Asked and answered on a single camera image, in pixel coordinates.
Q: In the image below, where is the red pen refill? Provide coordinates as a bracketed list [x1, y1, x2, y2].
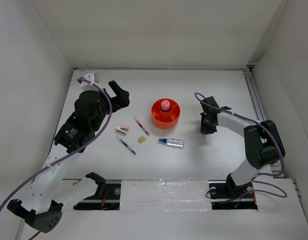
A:
[133, 118, 150, 136]

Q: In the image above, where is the white pink stapler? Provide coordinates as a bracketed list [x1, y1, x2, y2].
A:
[115, 125, 130, 136]

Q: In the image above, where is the green pen refill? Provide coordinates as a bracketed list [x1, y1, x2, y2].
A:
[116, 136, 136, 155]

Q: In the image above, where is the pink cap glue bottle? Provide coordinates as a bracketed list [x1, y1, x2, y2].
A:
[161, 99, 171, 112]

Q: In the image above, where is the yellow deli eraser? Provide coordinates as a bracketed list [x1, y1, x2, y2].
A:
[138, 136, 146, 143]

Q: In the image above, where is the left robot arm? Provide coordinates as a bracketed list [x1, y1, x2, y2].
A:
[7, 80, 130, 234]

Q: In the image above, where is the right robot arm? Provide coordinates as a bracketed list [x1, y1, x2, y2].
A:
[199, 96, 285, 197]

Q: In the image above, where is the blue cap clear glue bottle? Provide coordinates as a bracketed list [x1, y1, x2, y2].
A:
[158, 138, 184, 148]

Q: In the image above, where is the orange round divided organizer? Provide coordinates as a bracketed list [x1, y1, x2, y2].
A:
[151, 98, 181, 130]

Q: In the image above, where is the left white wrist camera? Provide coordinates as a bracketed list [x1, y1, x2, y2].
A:
[80, 70, 99, 91]

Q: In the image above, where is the aluminium rail right side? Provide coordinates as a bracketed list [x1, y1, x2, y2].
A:
[242, 65, 266, 122]

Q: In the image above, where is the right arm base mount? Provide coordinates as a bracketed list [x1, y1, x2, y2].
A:
[205, 181, 257, 210]

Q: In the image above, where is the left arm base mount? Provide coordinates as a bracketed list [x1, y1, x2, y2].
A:
[74, 180, 122, 211]

